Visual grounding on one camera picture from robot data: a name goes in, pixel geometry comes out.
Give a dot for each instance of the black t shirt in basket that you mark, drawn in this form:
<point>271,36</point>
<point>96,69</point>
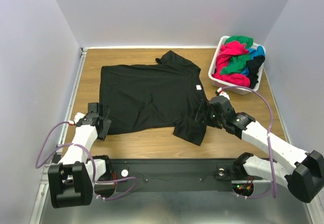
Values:
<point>253,67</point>

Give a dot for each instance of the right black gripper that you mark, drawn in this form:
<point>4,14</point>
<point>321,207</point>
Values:
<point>202,111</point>

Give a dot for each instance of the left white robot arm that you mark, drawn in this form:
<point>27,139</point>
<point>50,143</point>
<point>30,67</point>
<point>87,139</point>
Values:
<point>72,179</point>

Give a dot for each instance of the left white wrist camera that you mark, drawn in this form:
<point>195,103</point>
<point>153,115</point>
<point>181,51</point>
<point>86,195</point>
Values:
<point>75,120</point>

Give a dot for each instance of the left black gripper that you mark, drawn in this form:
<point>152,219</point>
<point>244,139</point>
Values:
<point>107,123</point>

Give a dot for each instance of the green t shirt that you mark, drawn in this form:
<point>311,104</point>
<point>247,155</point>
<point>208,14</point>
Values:
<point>235,49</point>

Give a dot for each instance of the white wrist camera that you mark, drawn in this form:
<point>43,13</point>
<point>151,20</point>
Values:
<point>221,92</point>
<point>75,120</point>

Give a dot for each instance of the blue t shirt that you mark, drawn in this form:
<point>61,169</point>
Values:
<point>259,51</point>

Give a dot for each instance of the black t shirt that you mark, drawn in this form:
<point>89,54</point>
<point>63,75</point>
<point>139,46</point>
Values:
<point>167,94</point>
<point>253,67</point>

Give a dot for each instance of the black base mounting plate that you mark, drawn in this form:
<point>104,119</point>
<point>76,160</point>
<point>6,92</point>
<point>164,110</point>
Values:
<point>169,175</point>

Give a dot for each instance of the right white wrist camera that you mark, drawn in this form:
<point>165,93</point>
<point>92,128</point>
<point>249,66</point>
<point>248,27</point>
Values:
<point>221,92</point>

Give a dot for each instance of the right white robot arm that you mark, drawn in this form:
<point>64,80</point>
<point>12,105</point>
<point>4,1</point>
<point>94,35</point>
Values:
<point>299,171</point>

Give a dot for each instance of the pink t shirt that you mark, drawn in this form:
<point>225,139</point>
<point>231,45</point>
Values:
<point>232,75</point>

